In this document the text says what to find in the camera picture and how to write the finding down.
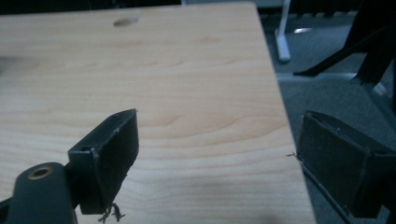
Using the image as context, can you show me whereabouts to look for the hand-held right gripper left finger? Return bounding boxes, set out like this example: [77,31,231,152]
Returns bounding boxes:
[67,108,140,224]

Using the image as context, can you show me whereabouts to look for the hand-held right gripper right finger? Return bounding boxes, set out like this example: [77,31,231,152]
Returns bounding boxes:
[295,109,396,219]

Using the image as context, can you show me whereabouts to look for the black tripod stand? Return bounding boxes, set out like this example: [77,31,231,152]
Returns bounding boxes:
[292,0,396,87]

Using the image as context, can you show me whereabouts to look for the white metal stand leg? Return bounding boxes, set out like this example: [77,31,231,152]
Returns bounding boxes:
[274,0,292,63]

